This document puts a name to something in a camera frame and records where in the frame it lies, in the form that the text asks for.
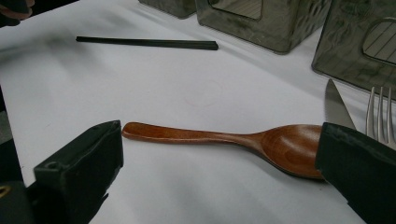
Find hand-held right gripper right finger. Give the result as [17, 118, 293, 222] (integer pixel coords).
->
[315, 121, 396, 224]

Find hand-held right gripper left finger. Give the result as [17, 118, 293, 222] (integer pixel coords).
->
[33, 119, 124, 224]

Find steel table knife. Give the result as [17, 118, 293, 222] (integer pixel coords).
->
[324, 78, 358, 131]

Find black chopstick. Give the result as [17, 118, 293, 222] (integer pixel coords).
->
[76, 35, 219, 51]

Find steel fork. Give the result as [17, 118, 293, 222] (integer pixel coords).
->
[365, 86, 396, 151]

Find brown wooden spoon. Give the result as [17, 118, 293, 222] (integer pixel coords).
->
[121, 121, 325, 181]

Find smoky translucent plastic container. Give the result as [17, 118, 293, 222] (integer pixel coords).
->
[138, 0, 198, 20]
[311, 0, 396, 101]
[194, 0, 332, 56]

